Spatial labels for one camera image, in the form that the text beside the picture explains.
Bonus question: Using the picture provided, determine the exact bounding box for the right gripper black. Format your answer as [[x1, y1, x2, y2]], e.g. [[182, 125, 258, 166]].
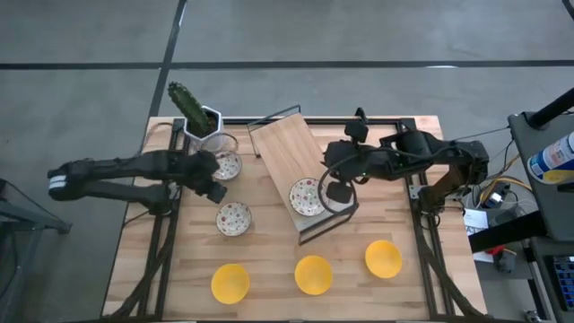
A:
[[323, 139, 362, 204]]

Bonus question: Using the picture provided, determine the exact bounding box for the green cactus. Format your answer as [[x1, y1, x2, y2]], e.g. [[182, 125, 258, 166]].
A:
[[167, 81, 212, 135]]

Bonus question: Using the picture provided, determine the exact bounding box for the bundle of coloured wires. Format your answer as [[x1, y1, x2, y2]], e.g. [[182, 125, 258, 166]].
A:
[[474, 152, 539, 213]]

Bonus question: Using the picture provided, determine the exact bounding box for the blue key panel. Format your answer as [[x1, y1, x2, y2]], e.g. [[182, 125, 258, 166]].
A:
[[552, 255, 574, 311]]

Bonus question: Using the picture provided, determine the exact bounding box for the grey metal stand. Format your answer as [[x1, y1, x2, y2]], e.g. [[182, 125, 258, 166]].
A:
[[0, 178, 73, 310]]

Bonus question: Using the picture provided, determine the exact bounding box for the clear glass bowl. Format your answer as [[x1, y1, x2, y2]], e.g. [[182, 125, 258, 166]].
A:
[[192, 132, 239, 157]]

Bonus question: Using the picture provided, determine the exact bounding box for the grey equipment cart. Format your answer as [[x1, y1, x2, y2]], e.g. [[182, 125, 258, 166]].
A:
[[468, 87, 574, 323]]

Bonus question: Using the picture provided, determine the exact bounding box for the white blue spray can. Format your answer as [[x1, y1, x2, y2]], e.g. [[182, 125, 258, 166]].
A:
[[526, 131, 574, 186]]

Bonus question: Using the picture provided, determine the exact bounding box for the black metal table frame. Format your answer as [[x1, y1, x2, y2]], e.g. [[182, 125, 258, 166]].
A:
[[102, 117, 488, 322]]

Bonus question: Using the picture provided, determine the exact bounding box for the white hexagonal plant pot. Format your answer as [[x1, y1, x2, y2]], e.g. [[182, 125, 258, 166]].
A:
[[182, 105, 224, 144]]

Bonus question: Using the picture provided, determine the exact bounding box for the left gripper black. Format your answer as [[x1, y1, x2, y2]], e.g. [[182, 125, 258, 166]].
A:
[[180, 150, 228, 204]]

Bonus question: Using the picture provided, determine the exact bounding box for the wooden shelf riser black frame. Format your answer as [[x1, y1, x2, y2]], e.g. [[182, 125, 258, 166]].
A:
[[246, 104, 360, 247]]

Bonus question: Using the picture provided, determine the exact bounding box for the yellow plastic bowl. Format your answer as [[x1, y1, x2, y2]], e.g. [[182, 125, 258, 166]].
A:
[[293, 255, 334, 296], [210, 263, 251, 305], [364, 239, 404, 280]]

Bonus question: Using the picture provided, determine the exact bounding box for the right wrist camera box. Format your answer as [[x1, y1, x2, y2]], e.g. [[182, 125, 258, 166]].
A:
[[344, 107, 370, 145]]

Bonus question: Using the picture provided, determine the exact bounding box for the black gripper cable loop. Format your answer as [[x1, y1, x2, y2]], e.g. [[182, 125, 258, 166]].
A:
[[317, 168, 359, 215]]

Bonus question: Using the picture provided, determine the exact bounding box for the white paper sheet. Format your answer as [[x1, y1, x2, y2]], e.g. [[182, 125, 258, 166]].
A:
[[463, 207, 494, 265]]

